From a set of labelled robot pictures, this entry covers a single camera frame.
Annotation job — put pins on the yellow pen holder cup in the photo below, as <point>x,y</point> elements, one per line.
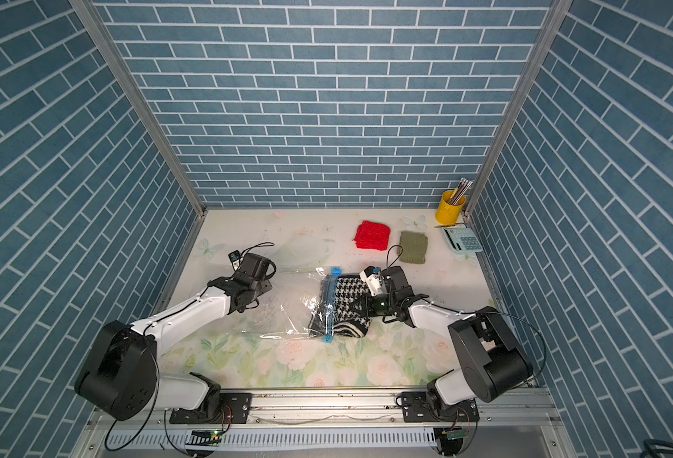
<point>448,213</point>

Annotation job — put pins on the black white houndstooth scarf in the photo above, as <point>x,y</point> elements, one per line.
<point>342,308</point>

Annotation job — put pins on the pens in yellow cup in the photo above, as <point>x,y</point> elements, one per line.
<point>460,191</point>

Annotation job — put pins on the red knitted scarf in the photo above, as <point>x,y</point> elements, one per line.
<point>372,236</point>

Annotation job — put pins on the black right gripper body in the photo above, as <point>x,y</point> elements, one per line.
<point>382,304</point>

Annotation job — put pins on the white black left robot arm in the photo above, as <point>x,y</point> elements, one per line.
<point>122,374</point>

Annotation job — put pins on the clear plastic vacuum bag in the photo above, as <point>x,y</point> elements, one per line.
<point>285,312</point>

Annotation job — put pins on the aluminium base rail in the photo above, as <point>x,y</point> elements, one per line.
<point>392,422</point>

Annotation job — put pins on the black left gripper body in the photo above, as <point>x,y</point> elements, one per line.
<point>261,287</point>

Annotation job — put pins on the green knitted scarf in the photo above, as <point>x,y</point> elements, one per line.
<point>414,247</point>

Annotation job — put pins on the light blue calculator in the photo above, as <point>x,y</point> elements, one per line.
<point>462,240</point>

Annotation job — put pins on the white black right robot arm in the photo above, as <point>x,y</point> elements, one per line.
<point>490,356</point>

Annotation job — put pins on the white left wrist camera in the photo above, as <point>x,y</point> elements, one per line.
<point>235,258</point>

